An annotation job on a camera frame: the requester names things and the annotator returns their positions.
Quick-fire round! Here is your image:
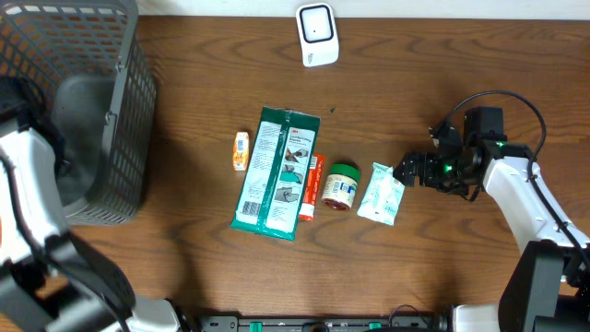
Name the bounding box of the grey plastic basket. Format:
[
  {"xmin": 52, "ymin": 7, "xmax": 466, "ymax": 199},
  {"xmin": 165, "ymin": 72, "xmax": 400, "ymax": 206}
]
[{"xmin": 1, "ymin": 0, "xmax": 157, "ymax": 225}]

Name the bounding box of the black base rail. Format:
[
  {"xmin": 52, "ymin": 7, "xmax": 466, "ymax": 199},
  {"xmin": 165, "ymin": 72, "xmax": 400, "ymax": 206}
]
[{"xmin": 197, "ymin": 313, "xmax": 451, "ymax": 332}]

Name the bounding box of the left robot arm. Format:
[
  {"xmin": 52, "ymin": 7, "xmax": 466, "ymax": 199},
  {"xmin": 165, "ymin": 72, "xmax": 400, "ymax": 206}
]
[{"xmin": 1, "ymin": 76, "xmax": 193, "ymax": 331}]

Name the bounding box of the green lid cream jar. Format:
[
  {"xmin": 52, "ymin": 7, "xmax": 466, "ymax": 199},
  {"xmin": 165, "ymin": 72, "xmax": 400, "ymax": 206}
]
[{"xmin": 322, "ymin": 163, "xmax": 360, "ymax": 211}]

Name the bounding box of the white barcode scanner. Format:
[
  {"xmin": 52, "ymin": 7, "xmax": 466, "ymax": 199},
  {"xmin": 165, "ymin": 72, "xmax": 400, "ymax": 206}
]
[{"xmin": 295, "ymin": 3, "xmax": 339, "ymax": 67}]

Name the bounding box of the orange small box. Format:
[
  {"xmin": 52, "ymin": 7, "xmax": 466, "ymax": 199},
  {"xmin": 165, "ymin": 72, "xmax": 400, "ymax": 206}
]
[{"xmin": 232, "ymin": 132, "xmax": 250, "ymax": 172}]

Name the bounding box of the green wipes package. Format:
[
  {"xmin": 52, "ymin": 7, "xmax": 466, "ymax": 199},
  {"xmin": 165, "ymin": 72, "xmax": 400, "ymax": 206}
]
[{"xmin": 230, "ymin": 107, "xmax": 321, "ymax": 241}]

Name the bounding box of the pale green tissue pack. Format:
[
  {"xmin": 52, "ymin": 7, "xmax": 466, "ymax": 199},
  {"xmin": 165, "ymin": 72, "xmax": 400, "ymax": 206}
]
[{"xmin": 357, "ymin": 162, "xmax": 405, "ymax": 226}]

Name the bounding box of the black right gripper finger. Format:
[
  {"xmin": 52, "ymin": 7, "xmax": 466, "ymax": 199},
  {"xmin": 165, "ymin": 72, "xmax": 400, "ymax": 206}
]
[
  {"xmin": 394, "ymin": 151, "xmax": 422, "ymax": 174},
  {"xmin": 393, "ymin": 170, "xmax": 419, "ymax": 187}
]

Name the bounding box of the red white tube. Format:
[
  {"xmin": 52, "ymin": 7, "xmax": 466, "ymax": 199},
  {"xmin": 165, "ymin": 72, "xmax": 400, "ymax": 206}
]
[{"xmin": 299, "ymin": 153, "xmax": 325, "ymax": 221}]

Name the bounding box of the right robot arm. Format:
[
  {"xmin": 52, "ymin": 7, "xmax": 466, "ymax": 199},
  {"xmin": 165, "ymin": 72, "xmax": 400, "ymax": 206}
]
[{"xmin": 393, "ymin": 107, "xmax": 589, "ymax": 331}]

